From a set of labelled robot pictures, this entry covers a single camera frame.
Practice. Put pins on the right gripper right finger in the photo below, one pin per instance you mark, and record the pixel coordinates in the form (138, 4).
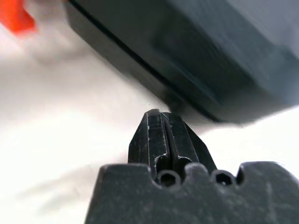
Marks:
(187, 144)

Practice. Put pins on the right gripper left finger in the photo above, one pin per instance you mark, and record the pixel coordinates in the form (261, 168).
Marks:
(149, 140)

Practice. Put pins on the black plastic tool case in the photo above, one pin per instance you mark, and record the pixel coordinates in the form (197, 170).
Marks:
(187, 46)

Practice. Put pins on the beige table sheet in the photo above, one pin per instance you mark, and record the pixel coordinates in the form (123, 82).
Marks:
(58, 93)

